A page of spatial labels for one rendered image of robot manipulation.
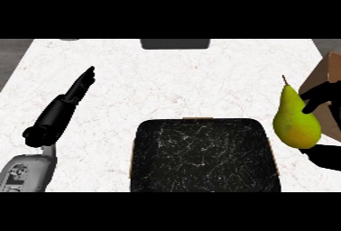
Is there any dark grey appliance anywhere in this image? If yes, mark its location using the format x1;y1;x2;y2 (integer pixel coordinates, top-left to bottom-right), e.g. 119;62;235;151
141;38;212;51

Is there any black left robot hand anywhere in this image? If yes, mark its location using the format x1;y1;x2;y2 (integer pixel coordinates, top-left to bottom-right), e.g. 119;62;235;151
21;65;98;149

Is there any black tray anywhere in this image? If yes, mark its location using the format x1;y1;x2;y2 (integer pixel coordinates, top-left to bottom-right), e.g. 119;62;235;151
129;117;282;193

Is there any brown cardboard box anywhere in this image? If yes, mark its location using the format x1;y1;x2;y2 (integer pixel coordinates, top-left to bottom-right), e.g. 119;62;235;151
297;51;341;143

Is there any green yellow pear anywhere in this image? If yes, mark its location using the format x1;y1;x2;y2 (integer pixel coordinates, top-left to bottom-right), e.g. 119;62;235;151
272;74;322;150

